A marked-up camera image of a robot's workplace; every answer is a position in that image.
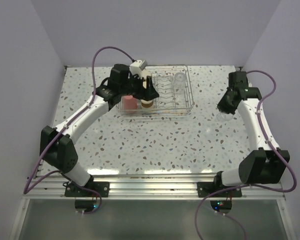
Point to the steel cup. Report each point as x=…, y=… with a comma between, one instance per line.
x=147, y=104
x=145, y=74

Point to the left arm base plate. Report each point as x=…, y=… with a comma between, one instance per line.
x=89, y=190

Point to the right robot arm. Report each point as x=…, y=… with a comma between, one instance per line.
x=266, y=162

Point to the clear glass cup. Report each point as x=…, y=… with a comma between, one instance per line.
x=179, y=82
x=224, y=117

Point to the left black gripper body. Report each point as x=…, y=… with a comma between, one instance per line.
x=135, y=83

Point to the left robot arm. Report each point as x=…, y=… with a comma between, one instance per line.
x=57, y=144

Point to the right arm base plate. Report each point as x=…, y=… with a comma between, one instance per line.
x=205, y=189

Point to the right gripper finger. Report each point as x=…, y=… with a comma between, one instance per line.
x=231, y=106
x=222, y=103

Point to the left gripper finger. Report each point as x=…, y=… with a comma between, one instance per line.
x=150, y=92
x=137, y=94

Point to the wire dish rack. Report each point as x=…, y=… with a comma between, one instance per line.
x=169, y=102

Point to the red plastic cup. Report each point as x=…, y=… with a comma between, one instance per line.
x=129, y=102

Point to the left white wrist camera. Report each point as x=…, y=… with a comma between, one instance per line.
x=137, y=67

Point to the aluminium front rail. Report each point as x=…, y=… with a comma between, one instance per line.
x=131, y=187

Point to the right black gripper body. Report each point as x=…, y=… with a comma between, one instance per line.
x=228, y=90

